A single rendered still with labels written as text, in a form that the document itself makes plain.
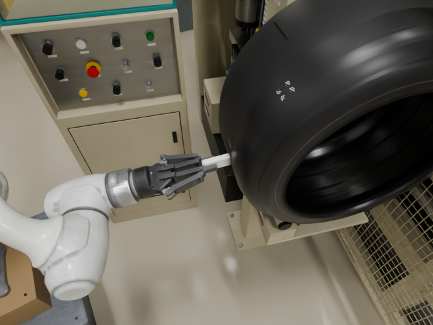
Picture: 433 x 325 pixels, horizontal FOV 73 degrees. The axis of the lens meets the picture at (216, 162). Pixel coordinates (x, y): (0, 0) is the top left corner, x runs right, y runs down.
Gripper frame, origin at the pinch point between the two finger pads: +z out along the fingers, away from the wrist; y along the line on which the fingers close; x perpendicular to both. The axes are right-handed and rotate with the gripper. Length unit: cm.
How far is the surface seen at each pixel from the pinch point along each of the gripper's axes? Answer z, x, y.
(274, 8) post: 27.2, -16.0, 34.5
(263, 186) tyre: 8.1, -3.0, -12.0
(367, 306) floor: 61, 125, -25
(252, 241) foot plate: 12, 117, 24
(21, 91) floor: -152, 95, 215
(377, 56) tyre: 27.9, -27.2, -9.2
